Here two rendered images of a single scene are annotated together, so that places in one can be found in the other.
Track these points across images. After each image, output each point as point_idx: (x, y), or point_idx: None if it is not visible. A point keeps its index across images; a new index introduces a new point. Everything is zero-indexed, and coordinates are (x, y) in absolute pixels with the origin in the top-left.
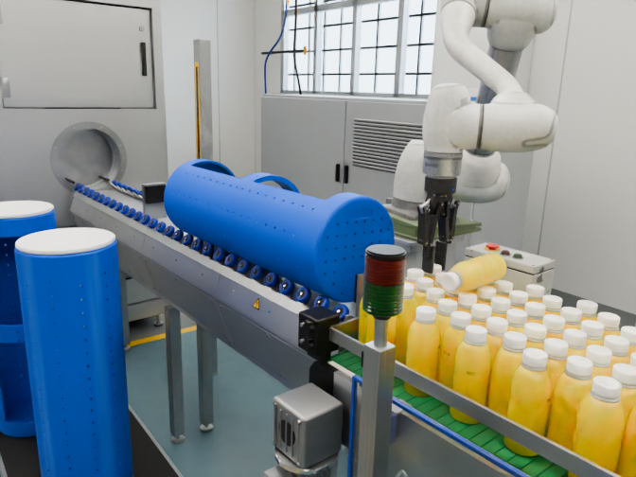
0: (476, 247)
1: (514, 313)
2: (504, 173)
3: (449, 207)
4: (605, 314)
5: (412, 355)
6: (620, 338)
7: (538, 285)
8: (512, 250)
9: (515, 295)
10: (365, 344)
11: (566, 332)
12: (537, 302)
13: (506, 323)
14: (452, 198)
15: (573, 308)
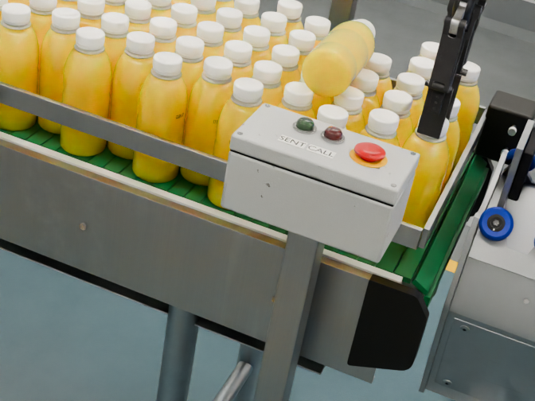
0: (401, 158)
1: (259, 28)
2: None
3: (447, 13)
4: (146, 38)
5: None
6: (134, 5)
7: (246, 88)
8: (327, 160)
9: (271, 61)
10: None
11: (194, 6)
12: (238, 50)
13: (263, 13)
14: (454, 3)
15: (189, 44)
